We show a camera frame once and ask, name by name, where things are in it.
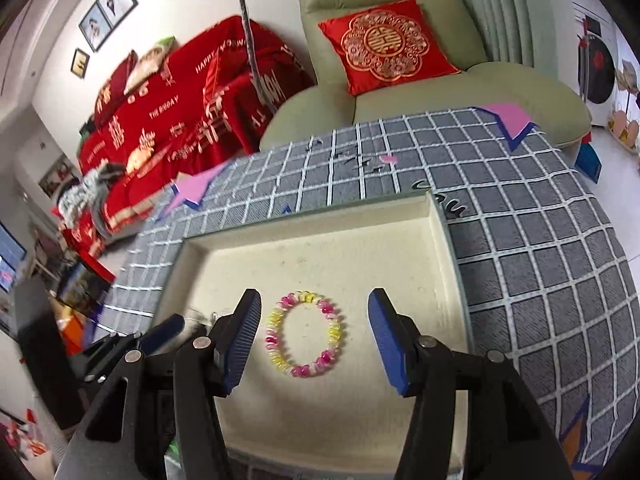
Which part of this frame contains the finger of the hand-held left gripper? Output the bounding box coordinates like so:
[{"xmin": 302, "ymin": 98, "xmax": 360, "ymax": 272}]
[
  {"xmin": 82, "ymin": 332, "xmax": 141, "ymax": 386},
  {"xmin": 140, "ymin": 314, "xmax": 187, "ymax": 356}
]

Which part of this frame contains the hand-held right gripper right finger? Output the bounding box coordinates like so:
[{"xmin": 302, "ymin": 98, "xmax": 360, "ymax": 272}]
[{"xmin": 367, "ymin": 287, "xmax": 573, "ymax": 480}]

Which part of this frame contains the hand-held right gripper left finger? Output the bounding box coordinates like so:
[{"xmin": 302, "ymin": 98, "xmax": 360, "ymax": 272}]
[{"xmin": 55, "ymin": 288, "xmax": 262, "ymax": 480}]

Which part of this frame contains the pink yellow bead bracelet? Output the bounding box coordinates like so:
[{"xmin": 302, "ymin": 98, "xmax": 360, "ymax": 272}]
[{"xmin": 265, "ymin": 291, "xmax": 347, "ymax": 378}]

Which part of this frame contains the grey cream-lined jewelry tray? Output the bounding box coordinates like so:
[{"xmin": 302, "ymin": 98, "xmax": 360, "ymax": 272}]
[{"xmin": 150, "ymin": 191, "xmax": 473, "ymax": 471}]

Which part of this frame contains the television screen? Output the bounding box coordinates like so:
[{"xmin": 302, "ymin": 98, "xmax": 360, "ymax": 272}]
[{"xmin": 0, "ymin": 222, "xmax": 27, "ymax": 293}]

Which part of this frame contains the grey checked tablecloth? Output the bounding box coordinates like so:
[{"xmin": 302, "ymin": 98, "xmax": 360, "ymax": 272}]
[{"xmin": 82, "ymin": 105, "xmax": 632, "ymax": 480}]

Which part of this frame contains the grey clothes pile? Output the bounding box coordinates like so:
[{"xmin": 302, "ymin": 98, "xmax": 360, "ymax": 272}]
[{"xmin": 57, "ymin": 162, "xmax": 126, "ymax": 233}]

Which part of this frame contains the sofa with red cover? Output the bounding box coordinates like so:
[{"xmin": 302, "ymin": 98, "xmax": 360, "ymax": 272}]
[{"xmin": 60, "ymin": 15, "xmax": 316, "ymax": 256}]

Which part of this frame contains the green armchair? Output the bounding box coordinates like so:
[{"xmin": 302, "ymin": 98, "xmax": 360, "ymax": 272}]
[{"xmin": 260, "ymin": 0, "xmax": 593, "ymax": 153}]

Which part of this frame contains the red printed pillow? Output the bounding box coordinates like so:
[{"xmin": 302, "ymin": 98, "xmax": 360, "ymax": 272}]
[{"xmin": 94, "ymin": 50, "xmax": 139, "ymax": 128}]

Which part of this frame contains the white green printed pillow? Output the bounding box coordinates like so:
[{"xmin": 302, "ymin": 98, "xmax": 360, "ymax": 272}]
[{"xmin": 124, "ymin": 37, "xmax": 177, "ymax": 95}]

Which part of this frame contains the blue dustpan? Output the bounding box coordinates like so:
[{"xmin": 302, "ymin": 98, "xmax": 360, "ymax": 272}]
[{"xmin": 575, "ymin": 142, "xmax": 603, "ymax": 183}]

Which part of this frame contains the flexible phone stand pole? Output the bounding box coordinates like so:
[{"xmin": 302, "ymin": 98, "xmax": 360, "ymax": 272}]
[{"xmin": 235, "ymin": 0, "xmax": 281, "ymax": 116}]

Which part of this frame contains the red embroidered cushion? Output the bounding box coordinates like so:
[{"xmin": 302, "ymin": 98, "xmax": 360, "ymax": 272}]
[{"xmin": 317, "ymin": 0, "xmax": 463, "ymax": 97}]

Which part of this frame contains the black framed portrait photo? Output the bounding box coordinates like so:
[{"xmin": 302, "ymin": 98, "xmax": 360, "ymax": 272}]
[{"xmin": 79, "ymin": 2, "xmax": 112, "ymax": 52}]

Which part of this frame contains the black framed couple photo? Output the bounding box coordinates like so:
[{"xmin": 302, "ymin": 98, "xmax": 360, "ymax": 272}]
[{"xmin": 97, "ymin": 0, "xmax": 138, "ymax": 28}]

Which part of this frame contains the white washing machine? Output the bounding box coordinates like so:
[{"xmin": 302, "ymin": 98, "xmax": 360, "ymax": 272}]
[{"xmin": 575, "ymin": 15, "xmax": 620, "ymax": 106}]

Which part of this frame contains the pale green curtain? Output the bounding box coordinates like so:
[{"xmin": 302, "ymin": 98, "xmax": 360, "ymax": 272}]
[{"xmin": 430, "ymin": 0, "xmax": 556, "ymax": 68}]

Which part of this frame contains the red broom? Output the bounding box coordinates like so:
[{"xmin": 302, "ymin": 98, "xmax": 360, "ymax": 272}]
[{"xmin": 578, "ymin": 19, "xmax": 594, "ymax": 147}]

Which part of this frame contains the white stacked dryer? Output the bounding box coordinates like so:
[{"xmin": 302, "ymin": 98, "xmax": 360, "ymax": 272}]
[{"xmin": 571, "ymin": 0, "xmax": 615, "ymax": 23}]

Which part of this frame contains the wall photo frame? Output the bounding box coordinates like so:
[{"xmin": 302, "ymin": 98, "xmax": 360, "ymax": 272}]
[{"xmin": 39, "ymin": 155, "xmax": 81, "ymax": 198}]

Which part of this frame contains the thin silver necklace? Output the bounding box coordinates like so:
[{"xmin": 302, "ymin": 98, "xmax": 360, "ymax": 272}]
[{"xmin": 345, "ymin": 146, "xmax": 381, "ymax": 171}]

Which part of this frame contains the small black picture frame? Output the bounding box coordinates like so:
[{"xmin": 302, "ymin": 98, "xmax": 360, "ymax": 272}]
[{"xmin": 71, "ymin": 48, "xmax": 91, "ymax": 79}]

